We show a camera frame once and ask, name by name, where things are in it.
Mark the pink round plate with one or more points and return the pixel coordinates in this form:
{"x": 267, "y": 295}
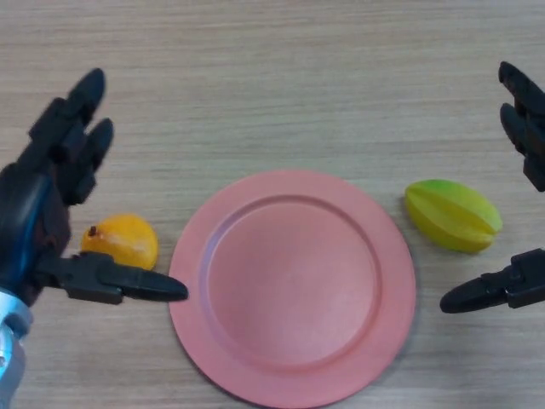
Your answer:
{"x": 294, "y": 289}

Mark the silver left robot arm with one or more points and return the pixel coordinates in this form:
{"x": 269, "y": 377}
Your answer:
{"x": 10, "y": 353}

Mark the orange yellow pear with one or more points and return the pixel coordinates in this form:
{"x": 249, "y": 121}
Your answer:
{"x": 127, "y": 236}

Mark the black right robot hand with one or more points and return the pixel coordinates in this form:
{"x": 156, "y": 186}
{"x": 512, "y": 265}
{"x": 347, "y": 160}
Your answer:
{"x": 528, "y": 281}

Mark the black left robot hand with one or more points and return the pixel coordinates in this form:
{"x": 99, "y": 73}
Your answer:
{"x": 34, "y": 213}

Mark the yellow green starfruit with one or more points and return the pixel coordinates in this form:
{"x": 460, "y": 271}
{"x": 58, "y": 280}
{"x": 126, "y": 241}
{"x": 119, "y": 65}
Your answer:
{"x": 451, "y": 217}

